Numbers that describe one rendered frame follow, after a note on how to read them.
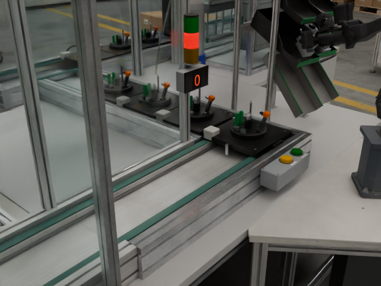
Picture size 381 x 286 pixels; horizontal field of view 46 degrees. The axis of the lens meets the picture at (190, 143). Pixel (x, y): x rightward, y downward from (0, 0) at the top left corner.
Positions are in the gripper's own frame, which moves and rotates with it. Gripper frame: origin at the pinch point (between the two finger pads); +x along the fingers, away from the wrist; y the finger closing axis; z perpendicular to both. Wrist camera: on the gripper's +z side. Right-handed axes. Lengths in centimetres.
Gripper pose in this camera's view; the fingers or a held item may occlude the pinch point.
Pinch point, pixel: (310, 40)
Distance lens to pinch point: 176.8
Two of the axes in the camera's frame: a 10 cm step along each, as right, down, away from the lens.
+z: -1.1, -9.8, -1.8
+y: -8.4, 1.9, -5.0
